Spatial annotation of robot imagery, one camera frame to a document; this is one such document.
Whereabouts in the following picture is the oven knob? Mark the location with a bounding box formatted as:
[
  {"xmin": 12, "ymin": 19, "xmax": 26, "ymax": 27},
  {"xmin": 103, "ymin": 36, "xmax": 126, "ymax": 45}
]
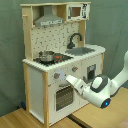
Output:
[
  {"xmin": 54, "ymin": 73, "xmax": 60, "ymax": 79},
  {"xmin": 72, "ymin": 66, "xmax": 78, "ymax": 72}
]

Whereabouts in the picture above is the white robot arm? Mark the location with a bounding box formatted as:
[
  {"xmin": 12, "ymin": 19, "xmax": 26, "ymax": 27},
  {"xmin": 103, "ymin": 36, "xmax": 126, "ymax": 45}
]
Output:
[{"xmin": 66, "ymin": 51, "xmax": 128, "ymax": 108}]

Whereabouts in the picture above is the grey toy sink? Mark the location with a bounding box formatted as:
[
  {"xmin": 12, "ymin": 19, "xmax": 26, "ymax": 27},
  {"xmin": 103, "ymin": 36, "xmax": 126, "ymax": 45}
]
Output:
[{"xmin": 66, "ymin": 47, "xmax": 94, "ymax": 56}]

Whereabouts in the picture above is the black toy stovetop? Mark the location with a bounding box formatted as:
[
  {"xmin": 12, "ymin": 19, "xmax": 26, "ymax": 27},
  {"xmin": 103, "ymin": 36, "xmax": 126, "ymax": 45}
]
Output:
[{"xmin": 34, "ymin": 53, "xmax": 71, "ymax": 66}]

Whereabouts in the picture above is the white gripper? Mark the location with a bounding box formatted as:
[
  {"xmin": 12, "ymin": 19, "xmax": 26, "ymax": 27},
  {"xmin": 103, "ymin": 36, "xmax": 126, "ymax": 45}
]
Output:
[{"xmin": 66, "ymin": 75, "xmax": 88, "ymax": 95}]

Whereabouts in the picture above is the right oven knob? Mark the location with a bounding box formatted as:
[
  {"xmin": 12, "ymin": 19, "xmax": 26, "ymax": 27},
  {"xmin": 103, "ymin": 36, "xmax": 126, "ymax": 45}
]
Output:
[{"xmin": 72, "ymin": 66, "xmax": 78, "ymax": 72}]

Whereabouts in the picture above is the grey range hood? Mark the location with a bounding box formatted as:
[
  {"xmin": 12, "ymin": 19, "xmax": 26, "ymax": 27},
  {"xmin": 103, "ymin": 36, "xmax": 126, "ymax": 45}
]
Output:
[{"xmin": 35, "ymin": 5, "xmax": 64, "ymax": 27}]

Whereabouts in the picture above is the white oven door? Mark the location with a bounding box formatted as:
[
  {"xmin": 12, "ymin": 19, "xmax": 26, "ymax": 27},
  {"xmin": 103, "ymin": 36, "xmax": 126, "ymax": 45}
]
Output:
[{"xmin": 48, "ymin": 83, "xmax": 87, "ymax": 125}]

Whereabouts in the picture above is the left oven knob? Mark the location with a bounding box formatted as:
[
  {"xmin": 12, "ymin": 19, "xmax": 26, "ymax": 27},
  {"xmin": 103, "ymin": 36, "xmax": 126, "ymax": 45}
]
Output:
[{"xmin": 54, "ymin": 73, "xmax": 60, "ymax": 79}]

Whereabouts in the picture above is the wooden toy kitchen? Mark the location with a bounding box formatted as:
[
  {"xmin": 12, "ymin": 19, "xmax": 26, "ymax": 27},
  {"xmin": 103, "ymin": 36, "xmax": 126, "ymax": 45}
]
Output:
[{"xmin": 22, "ymin": 2, "xmax": 105, "ymax": 127}]

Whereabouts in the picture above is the toy microwave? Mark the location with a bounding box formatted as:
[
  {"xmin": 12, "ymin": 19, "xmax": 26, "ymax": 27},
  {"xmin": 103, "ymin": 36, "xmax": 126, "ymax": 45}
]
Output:
[{"xmin": 67, "ymin": 4, "xmax": 90, "ymax": 21}]

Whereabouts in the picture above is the black toy faucet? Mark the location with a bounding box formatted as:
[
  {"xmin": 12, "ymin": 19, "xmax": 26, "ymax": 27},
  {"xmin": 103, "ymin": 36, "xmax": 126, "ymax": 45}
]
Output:
[{"xmin": 67, "ymin": 33, "xmax": 83, "ymax": 49}]

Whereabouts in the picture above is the small steel pot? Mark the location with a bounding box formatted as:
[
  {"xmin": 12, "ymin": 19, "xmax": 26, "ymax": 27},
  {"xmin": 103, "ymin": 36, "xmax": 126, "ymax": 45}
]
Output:
[{"xmin": 39, "ymin": 51, "xmax": 55, "ymax": 62}]

